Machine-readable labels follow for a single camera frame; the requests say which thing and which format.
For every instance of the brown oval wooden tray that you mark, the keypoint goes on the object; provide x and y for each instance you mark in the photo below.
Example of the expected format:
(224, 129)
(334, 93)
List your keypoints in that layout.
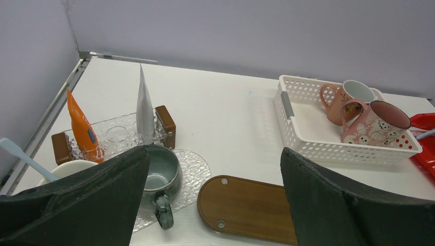
(246, 208)

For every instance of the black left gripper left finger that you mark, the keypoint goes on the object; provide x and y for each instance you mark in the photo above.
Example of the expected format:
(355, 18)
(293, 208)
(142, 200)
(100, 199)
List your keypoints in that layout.
(96, 206)

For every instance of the grey-green ceramic mug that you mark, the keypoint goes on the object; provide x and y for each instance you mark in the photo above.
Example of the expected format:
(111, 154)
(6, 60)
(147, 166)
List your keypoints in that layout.
(163, 184)

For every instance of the white blue toothbrush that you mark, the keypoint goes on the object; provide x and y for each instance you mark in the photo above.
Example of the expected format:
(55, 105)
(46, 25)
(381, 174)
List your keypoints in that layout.
(426, 134)

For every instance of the white perforated plastic basket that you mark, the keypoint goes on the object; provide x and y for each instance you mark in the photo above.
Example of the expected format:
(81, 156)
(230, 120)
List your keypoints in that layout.
(306, 129)

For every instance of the orange-pink mug white inside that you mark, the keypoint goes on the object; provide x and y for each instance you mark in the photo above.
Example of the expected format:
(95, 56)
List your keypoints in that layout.
(333, 98)

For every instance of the pink mug white inside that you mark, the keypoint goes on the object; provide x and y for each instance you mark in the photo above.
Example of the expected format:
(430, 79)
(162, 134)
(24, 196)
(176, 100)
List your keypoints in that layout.
(72, 167)

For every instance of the white toothpaste tube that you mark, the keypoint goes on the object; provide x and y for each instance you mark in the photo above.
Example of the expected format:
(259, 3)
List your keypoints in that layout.
(144, 113)

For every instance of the wooden acrylic toothbrush holder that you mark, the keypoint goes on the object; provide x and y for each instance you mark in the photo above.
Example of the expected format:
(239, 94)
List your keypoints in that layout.
(114, 136)

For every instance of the clear textured acrylic tray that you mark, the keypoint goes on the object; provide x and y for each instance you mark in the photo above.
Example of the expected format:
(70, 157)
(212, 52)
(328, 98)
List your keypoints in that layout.
(195, 172)

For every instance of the pink ghost pattern mug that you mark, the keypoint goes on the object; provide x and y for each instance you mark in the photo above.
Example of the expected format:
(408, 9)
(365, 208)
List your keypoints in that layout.
(377, 123)

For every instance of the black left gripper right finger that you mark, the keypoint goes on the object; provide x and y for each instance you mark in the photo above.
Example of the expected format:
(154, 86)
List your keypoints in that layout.
(328, 208)

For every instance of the light blue toothbrush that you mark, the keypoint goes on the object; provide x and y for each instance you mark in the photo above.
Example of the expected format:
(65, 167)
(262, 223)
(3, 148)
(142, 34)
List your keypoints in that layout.
(17, 151)

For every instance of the orange toothpaste tube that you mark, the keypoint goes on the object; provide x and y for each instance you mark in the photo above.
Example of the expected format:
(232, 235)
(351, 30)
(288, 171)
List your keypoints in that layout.
(83, 132)

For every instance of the red plastic organizer tray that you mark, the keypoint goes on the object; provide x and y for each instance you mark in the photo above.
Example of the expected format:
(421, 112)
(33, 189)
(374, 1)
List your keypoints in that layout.
(425, 160)

